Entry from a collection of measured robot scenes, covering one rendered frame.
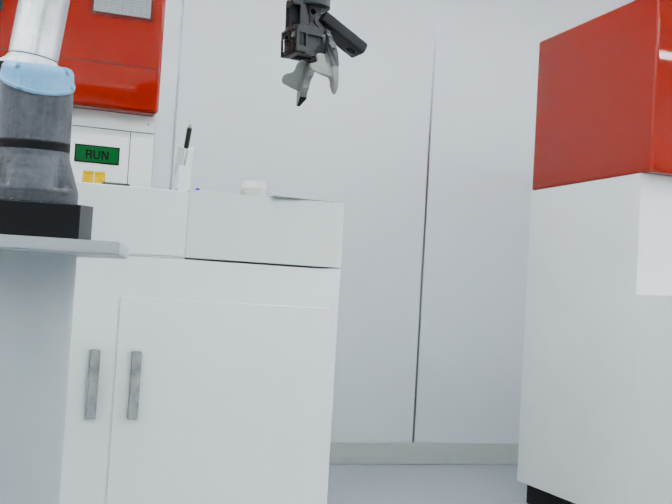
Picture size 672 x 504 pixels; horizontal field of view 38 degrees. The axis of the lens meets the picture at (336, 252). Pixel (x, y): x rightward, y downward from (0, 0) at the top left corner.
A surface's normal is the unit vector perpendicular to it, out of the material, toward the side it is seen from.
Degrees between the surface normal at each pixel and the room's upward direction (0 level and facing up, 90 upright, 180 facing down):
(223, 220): 90
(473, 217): 90
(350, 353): 90
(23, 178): 76
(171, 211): 90
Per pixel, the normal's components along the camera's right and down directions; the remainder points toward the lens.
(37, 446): 0.67, 0.00
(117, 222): 0.33, -0.03
